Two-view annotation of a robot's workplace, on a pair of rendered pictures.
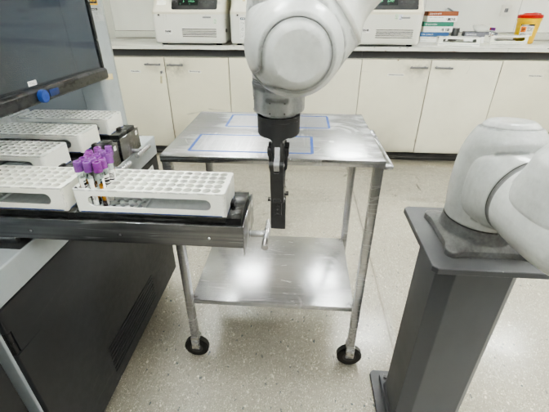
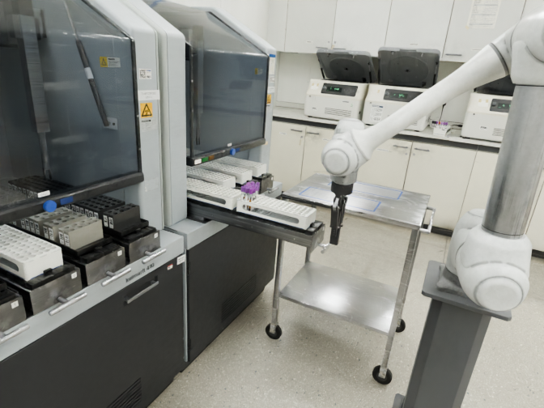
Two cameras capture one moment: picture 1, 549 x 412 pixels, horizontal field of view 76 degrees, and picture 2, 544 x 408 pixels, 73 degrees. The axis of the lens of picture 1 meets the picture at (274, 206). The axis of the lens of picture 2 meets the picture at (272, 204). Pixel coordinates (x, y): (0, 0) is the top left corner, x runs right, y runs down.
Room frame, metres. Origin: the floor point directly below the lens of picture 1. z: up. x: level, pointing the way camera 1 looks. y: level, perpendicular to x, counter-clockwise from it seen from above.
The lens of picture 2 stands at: (-0.60, -0.23, 1.36)
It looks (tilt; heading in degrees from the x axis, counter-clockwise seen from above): 21 degrees down; 21
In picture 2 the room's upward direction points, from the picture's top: 4 degrees clockwise
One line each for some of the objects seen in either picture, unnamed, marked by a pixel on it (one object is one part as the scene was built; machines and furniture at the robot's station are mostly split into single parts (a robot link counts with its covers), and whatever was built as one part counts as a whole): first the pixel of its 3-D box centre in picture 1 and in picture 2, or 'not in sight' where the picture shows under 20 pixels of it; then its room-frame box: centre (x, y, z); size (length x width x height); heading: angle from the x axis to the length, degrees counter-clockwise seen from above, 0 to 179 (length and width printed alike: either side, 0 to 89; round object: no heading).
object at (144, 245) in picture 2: not in sight; (79, 220); (0.28, 0.86, 0.78); 0.73 x 0.14 x 0.09; 86
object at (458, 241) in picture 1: (473, 221); (467, 275); (0.70, -0.47, 0.73); 0.22 x 0.18 x 0.06; 176
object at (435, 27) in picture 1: (435, 26); not in sight; (3.28, -1.34, 1.01); 0.23 x 0.12 x 0.08; 85
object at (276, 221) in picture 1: (278, 212); (334, 235); (0.61, -0.01, 0.80); 0.03 x 0.01 x 0.07; 86
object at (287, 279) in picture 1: (277, 237); (347, 269); (1.10, -0.01, 0.41); 0.67 x 0.46 x 0.82; 86
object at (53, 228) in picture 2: not in sight; (69, 228); (0.12, 0.70, 0.85); 0.12 x 0.02 x 0.06; 175
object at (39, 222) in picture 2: not in sight; (55, 223); (0.12, 0.77, 0.85); 0.12 x 0.02 x 0.06; 176
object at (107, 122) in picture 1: (72, 123); (238, 166); (1.13, 0.66, 0.83); 0.30 x 0.10 x 0.06; 86
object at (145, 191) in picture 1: (158, 194); (275, 211); (0.64, 0.24, 0.83); 0.30 x 0.10 x 0.06; 86
